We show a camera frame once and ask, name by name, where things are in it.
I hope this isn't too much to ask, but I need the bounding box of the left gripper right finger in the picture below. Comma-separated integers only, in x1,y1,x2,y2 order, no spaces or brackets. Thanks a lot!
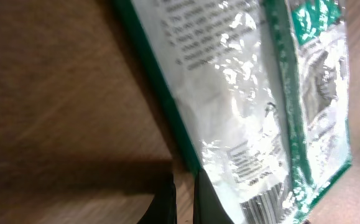
193,169,233,224

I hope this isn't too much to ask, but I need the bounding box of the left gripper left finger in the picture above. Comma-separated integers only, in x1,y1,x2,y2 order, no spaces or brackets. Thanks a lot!
137,174,177,224

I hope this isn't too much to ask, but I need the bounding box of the green packaged item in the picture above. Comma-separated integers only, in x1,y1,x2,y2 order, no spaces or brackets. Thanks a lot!
113,0,352,223

